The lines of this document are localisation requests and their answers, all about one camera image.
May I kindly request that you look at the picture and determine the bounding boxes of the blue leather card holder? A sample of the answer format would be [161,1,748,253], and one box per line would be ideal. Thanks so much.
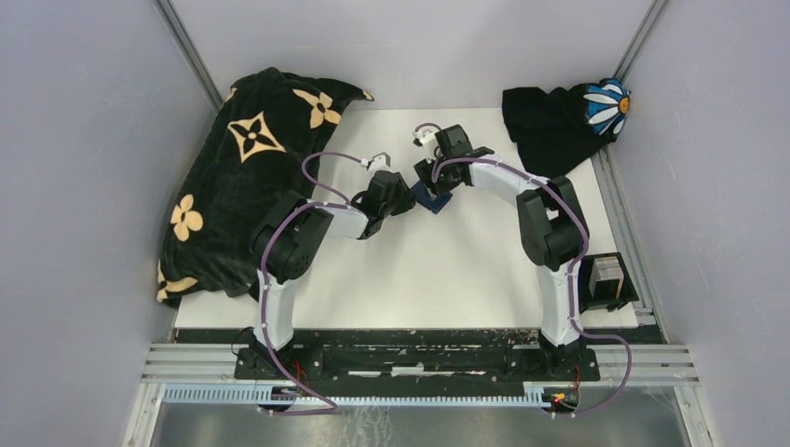
[411,181,453,215]

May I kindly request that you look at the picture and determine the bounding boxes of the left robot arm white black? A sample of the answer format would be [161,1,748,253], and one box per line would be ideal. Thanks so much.
[252,170,416,379]

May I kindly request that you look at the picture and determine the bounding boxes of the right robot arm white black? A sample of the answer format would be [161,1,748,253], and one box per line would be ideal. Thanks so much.
[413,123,590,380]

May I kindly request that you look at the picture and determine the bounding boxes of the stack of credit cards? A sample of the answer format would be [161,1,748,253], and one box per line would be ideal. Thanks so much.
[589,255,625,301]

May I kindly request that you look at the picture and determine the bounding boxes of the black card tray stand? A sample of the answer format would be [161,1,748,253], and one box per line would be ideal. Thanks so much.
[578,251,639,313]

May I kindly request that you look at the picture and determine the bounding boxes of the black cloth with blue flower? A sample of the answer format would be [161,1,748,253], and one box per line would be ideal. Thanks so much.
[501,78,631,178]

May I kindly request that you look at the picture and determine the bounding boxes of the black blanket with beige flowers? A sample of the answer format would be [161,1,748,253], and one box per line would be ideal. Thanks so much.
[157,67,373,303]

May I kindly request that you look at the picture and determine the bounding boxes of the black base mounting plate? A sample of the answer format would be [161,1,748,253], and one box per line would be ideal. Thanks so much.
[234,345,602,398]

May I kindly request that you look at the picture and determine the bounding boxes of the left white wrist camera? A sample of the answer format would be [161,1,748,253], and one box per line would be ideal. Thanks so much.
[360,152,391,175]

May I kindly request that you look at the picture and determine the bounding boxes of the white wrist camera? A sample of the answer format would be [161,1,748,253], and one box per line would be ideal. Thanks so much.
[413,126,439,150]
[360,152,391,175]

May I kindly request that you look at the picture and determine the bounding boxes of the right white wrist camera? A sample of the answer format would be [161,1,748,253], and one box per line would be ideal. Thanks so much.
[413,126,439,150]

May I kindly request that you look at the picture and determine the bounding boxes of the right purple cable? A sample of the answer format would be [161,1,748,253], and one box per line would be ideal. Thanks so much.
[413,122,634,418]

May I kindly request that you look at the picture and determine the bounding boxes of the aluminium frame rails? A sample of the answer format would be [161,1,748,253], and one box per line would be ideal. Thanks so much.
[123,295,701,447]

